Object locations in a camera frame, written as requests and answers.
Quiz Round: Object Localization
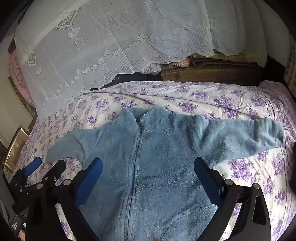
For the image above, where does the pink floral cloth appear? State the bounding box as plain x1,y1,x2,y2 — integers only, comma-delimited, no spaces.
9,50,35,107

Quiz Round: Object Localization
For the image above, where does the brown woven mat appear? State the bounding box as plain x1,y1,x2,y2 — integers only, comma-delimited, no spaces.
161,53,265,87

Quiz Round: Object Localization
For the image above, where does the blue fleece zip jacket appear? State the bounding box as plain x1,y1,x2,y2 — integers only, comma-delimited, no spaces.
46,104,285,241

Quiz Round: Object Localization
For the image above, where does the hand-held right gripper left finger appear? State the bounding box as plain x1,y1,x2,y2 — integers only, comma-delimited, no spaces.
25,158,103,241

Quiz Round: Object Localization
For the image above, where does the gold picture frame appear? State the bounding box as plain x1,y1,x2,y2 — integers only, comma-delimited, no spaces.
1,125,30,173

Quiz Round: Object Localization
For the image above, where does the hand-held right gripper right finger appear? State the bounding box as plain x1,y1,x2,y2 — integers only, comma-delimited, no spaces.
194,156,272,241

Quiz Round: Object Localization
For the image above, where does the grey white cloth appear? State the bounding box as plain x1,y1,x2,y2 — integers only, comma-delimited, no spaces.
141,64,162,75

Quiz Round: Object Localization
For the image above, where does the purple floral bed sheet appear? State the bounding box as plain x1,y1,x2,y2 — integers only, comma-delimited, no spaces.
17,80,296,241

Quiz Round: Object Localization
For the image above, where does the dark wooden frame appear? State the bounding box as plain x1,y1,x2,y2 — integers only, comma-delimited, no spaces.
8,76,38,131

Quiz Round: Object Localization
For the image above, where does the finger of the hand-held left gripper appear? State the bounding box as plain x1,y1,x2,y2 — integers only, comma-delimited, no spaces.
40,159,67,186
13,156,43,187

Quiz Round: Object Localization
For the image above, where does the white lace cover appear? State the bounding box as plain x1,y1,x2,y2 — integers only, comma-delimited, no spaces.
14,0,245,119

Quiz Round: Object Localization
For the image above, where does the white folded quilt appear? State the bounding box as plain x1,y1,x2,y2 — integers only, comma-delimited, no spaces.
203,0,271,68

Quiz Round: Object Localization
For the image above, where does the dark cloth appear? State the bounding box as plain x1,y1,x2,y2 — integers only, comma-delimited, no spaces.
89,72,163,92

